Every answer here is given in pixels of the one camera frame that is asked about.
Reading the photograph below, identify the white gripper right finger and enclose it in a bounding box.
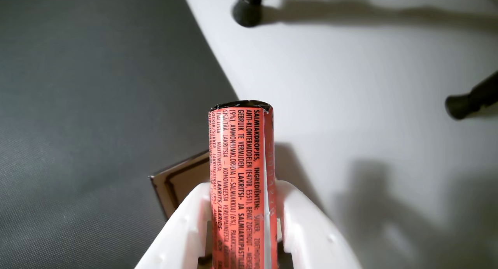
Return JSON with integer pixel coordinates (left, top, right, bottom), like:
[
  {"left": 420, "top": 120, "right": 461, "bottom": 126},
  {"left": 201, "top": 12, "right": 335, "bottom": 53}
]
[{"left": 277, "top": 180, "right": 363, "bottom": 269}]

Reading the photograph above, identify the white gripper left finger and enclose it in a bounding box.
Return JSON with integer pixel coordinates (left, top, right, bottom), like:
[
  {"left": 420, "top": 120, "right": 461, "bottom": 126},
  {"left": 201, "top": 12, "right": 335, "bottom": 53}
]
[{"left": 134, "top": 182, "right": 211, "bottom": 269}]

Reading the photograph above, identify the small open cardboard box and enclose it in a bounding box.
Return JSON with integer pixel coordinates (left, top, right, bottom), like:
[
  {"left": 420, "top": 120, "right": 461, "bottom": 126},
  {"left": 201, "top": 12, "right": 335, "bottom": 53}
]
[{"left": 149, "top": 150, "right": 212, "bottom": 269}]

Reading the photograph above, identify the red liquorice candy roll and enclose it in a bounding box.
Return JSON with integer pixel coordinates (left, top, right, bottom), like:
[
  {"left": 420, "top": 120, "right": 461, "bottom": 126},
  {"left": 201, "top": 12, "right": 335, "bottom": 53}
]
[{"left": 208, "top": 100, "right": 279, "bottom": 269}]

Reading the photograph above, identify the dark grey table mat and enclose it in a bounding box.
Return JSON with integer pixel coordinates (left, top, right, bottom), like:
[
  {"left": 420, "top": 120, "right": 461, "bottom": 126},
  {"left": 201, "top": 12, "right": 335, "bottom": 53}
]
[{"left": 0, "top": 0, "right": 239, "bottom": 269}]

